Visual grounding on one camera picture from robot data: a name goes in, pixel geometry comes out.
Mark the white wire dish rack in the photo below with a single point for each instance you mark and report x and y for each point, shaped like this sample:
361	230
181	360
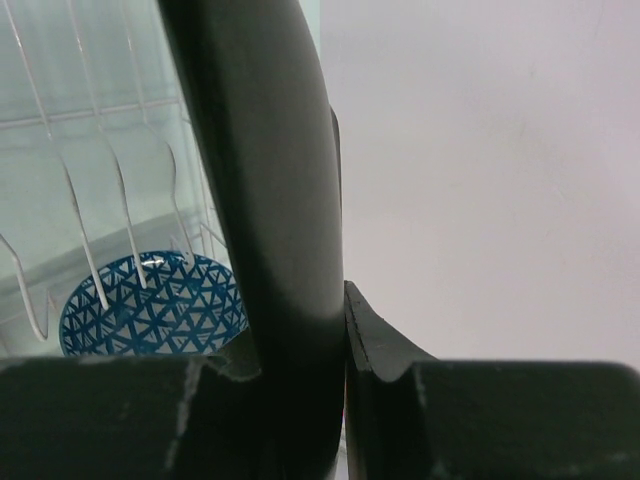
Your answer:
98	156

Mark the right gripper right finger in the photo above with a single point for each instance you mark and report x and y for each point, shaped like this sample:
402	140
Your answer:
410	415

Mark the blue triangle pattern bowl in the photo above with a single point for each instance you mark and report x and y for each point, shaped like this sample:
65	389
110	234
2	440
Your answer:
162	305

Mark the black square floral plate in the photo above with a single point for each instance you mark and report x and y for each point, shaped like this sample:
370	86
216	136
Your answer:
257	100

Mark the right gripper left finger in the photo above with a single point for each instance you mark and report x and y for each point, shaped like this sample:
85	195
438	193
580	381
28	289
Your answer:
148	417

